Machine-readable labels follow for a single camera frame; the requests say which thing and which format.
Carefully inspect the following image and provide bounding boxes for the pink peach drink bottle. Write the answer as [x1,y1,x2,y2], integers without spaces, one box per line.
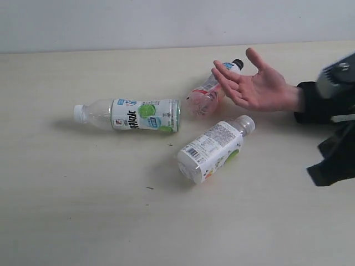
[185,58,245,119]

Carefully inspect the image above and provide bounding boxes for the lime label clear bottle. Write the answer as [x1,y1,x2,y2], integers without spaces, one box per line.
[73,98,181,133]

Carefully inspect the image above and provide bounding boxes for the person's open hand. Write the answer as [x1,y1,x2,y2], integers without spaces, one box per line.
[211,48,305,112]

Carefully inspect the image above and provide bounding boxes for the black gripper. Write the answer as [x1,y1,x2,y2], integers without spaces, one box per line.
[307,53,354,186]

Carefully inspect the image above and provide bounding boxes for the black sleeved forearm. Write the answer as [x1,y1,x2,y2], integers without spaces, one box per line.
[294,81,354,124]

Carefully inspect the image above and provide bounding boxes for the short white label bottle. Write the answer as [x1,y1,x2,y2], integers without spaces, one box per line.
[177,115,255,184]

